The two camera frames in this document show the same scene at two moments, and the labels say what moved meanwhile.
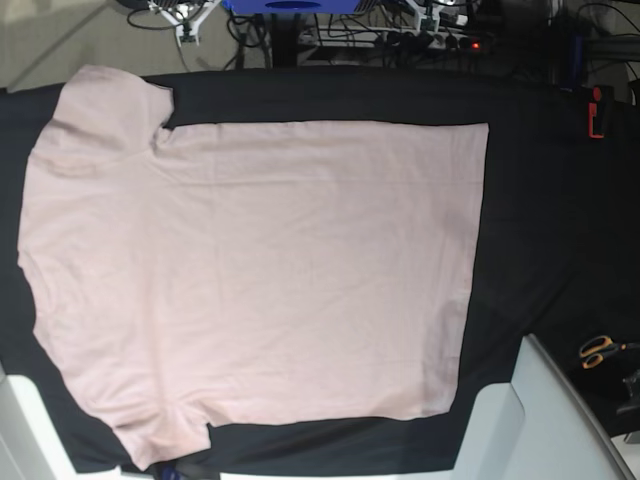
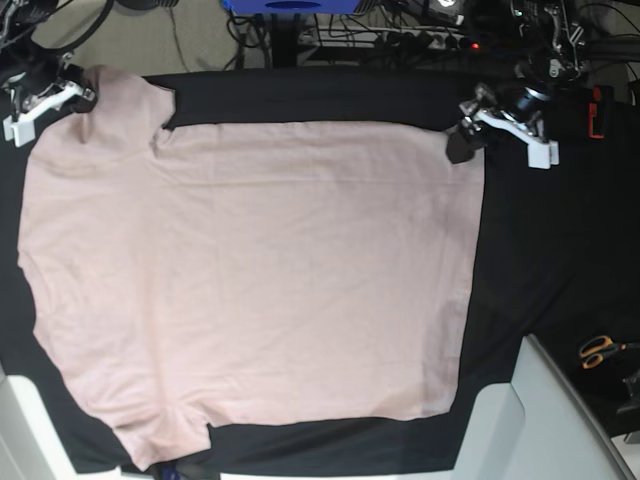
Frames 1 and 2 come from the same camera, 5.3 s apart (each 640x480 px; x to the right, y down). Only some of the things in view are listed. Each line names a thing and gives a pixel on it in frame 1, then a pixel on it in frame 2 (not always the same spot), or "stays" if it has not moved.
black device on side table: x=633 y=383 stays
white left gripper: x=183 y=30 → x=21 y=127
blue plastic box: x=292 y=6 stays
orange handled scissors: x=593 y=350 stays
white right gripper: x=430 y=12 → x=543 y=153
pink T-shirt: x=216 y=273 stays
